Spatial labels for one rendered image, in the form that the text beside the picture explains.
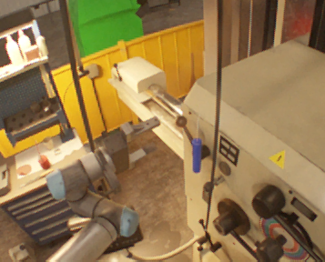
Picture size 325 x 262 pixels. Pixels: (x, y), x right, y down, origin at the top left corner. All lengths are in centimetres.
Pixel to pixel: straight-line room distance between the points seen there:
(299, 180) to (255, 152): 13
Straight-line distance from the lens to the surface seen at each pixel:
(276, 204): 59
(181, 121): 74
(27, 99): 210
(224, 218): 81
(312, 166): 58
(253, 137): 63
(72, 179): 64
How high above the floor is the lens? 230
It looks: 40 degrees down
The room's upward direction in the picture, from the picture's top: 7 degrees counter-clockwise
